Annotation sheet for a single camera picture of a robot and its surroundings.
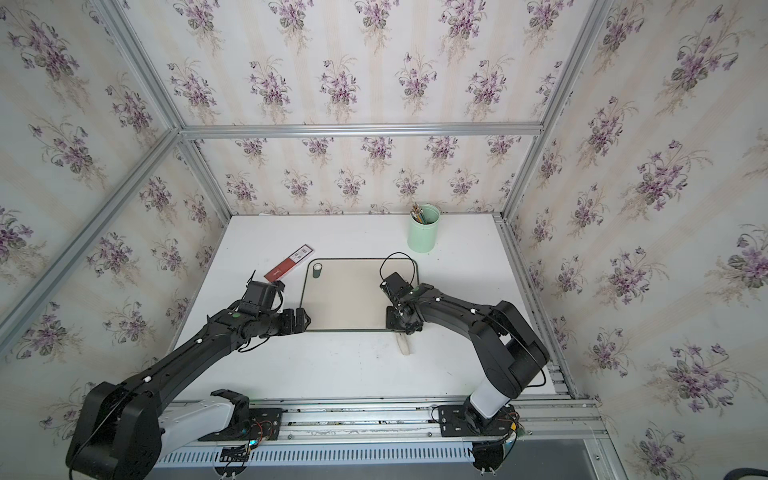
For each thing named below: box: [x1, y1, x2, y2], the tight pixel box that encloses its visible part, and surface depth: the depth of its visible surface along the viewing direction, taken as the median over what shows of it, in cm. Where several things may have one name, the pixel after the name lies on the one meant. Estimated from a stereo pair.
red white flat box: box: [264, 244, 314, 283], surface depth 107 cm
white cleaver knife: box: [395, 332, 410, 356], surface depth 85 cm
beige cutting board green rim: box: [299, 258, 420, 332], surface depth 100 cm
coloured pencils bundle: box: [410, 202, 426, 225], surface depth 100 cm
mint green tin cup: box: [407, 204, 441, 254], surface depth 101 cm
